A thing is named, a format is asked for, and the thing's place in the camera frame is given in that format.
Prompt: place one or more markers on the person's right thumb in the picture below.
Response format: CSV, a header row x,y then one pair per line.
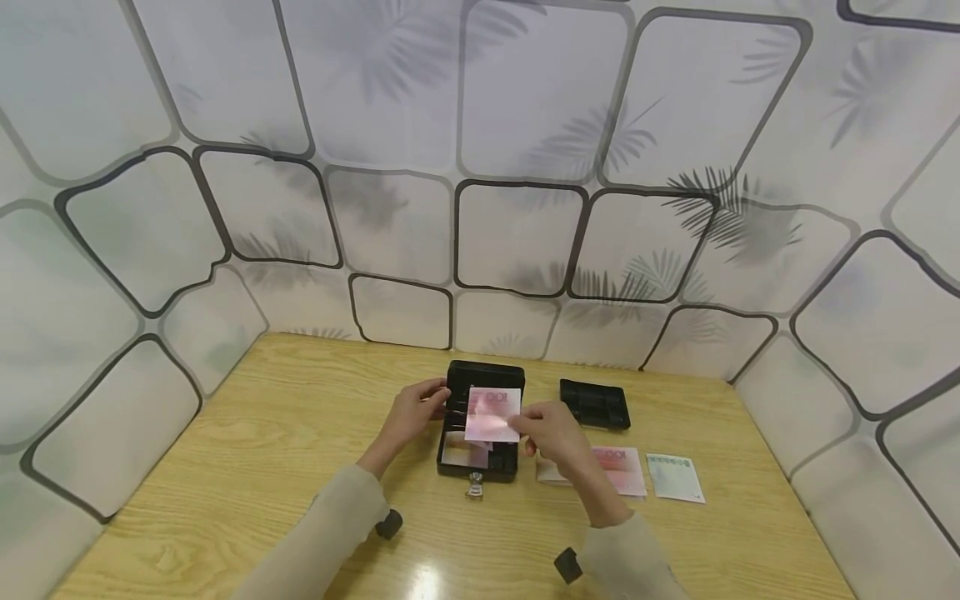
x,y
521,427

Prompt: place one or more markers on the black coin tray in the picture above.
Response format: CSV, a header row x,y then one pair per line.
x,y
595,404

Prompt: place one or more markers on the person's left forearm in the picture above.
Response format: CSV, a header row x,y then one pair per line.
x,y
337,517

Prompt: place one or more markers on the person's right index finger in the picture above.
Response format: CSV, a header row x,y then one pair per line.
x,y
536,412

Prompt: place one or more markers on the person's left thumb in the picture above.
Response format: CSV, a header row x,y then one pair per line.
x,y
441,407

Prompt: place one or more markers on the person's right forearm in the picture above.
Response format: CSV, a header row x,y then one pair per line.
x,y
626,550

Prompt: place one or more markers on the person's right fingers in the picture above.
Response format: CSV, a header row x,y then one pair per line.
x,y
532,447

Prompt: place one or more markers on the person's left hand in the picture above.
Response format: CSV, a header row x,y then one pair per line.
x,y
409,417

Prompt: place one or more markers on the green and white banknote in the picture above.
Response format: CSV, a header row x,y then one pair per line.
x,y
675,478

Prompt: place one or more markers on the person's right hand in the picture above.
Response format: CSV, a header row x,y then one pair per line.
x,y
561,442

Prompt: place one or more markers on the black wrist band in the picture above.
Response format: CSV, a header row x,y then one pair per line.
x,y
568,565
389,524

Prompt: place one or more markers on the black cash box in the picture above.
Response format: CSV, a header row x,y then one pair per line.
x,y
495,460

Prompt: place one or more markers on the pink banknote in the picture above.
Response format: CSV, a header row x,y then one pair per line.
x,y
491,414
624,471

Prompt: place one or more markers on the small silver key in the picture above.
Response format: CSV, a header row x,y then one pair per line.
x,y
474,486

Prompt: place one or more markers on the person's left index finger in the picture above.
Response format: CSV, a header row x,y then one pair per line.
x,y
433,386

